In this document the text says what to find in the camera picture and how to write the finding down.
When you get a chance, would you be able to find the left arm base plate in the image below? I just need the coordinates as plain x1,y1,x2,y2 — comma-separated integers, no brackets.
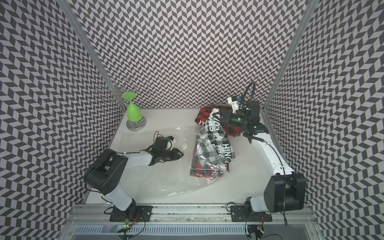
110,206,153,223

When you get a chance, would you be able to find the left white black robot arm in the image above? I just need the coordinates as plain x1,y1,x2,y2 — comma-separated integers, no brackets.
84,149,184,212

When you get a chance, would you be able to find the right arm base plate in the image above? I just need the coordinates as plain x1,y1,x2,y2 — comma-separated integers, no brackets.
229,205,273,223

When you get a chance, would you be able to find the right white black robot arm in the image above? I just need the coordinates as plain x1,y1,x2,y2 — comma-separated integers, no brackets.
215,97,307,214

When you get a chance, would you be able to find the black white checked shirt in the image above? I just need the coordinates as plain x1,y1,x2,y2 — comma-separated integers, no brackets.
195,107,239,165

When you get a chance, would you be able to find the white vacuum bag valve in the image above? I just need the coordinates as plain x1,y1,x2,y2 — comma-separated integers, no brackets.
181,143,188,151

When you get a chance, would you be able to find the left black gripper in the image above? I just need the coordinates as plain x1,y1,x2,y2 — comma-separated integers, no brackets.
160,148,184,162

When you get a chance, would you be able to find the green plastic wine glass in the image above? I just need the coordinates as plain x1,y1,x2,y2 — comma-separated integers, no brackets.
122,92,143,122

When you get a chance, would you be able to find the aluminium front rail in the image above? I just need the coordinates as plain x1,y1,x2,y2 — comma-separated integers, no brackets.
66,203,317,225

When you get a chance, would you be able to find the clear plastic vacuum bag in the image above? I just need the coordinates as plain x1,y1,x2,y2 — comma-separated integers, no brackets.
121,127,222,201

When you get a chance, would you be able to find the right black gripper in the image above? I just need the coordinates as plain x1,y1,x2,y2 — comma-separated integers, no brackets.
212,109,249,127

